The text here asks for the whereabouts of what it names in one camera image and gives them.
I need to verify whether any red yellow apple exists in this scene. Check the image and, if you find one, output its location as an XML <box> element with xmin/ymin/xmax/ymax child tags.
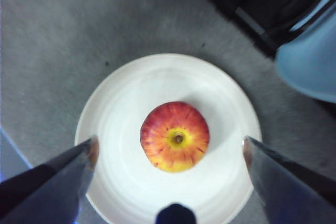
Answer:
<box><xmin>140</xmin><ymin>101</ymin><xmax>210</xmax><ymax>174</ymax></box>

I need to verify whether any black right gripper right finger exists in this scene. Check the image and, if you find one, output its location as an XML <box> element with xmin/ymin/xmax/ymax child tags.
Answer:
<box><xmin>242</xmin><ymin>135</ymin><xmax>336</xmax><ymax>224</ymax></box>

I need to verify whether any cream pale yellow plate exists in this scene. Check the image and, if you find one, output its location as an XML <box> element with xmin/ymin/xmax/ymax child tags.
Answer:
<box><xmin>75</xmin><ymin>53</ymin><xmax>263</xmax><ymax>224</ymax></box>

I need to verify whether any black plate rack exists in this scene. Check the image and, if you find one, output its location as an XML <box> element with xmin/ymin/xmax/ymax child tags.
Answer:
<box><xmin>181</xmin><ymin>0</ymin><xmax>336</xmax><ymax>59</ymax></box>

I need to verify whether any blue plate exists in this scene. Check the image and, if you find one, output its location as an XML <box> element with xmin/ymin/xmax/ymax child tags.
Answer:
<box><xmin>275</xmin><ymin>0</ymin><xmax>336</xmax><ymax>104</ymax></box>

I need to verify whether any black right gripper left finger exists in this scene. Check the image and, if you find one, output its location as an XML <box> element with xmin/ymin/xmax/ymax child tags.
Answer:
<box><xmin>0</xmin><ymin>135</ymin><xmax>100</xmax><ymax>224</ymax></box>

